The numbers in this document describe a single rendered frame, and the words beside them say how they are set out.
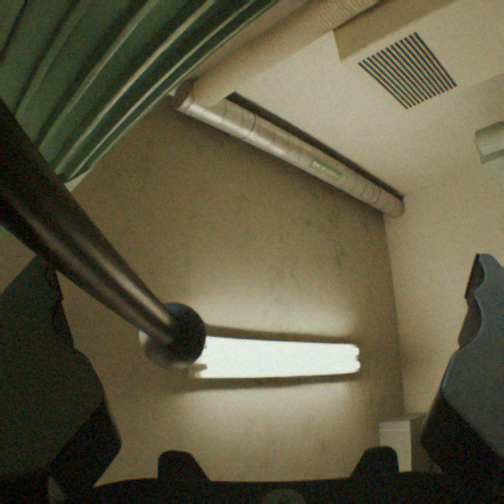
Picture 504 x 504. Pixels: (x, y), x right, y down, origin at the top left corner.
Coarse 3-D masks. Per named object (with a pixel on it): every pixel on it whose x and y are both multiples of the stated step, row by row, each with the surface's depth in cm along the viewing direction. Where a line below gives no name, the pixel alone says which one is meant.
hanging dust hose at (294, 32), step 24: (312, 0) 139; (336, 0) 132; (360, 0) 129; (288, 24) 147; (312, 24) 143; (336, 24) 143; (240, 48) 166; (264, 48) 158; (288, 48) 155; (216, 72) 175; (240, 72) 170; (216, 96) 184
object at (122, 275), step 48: (0, 96) 5; (0, 144) 5; (0, 192) 5; (48, 192) 6; (48, 240) 7; (96, 240) 9; (96, 288) 10; (144, 288) 13; (144, 336) 19; (192, 336) 19
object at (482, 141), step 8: (488, 128) 180; (496, 128) 176; (480, 136) 183; (488, 136) 180; (496, 136) 177; (480, 144) 183; (488, 144) 181; (496, 144) 179; (480, 152) 195; (488, 152) 185; (496, 152) 188; (480, 160) 194; (488, 160) 191; (496, 160) 188; (488, 168) 196; (496, 168) 195; (496, 176) 203; (496, 184) 212
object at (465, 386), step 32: (480, 256) 11; (480, 288) 10; (480, 320) 8; (480, 352) 7; (448, 384) 7; (480, 384) 7; (448, 416) 6; (480, 416) 6; (448, 448) 6; (480, 448) 6; (480, 480) 6
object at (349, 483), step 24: (168, 456) 6; (192, 456) 6; (384, 456) 6; (144, 480) 5; (168, 480) 5; (192, 480) 5; (312, 480) 5; (336, 480) 5; (360, 480) 5; (384, 480) 5; (408, 480) 5; (432, 480) 5; (456, 480) 5
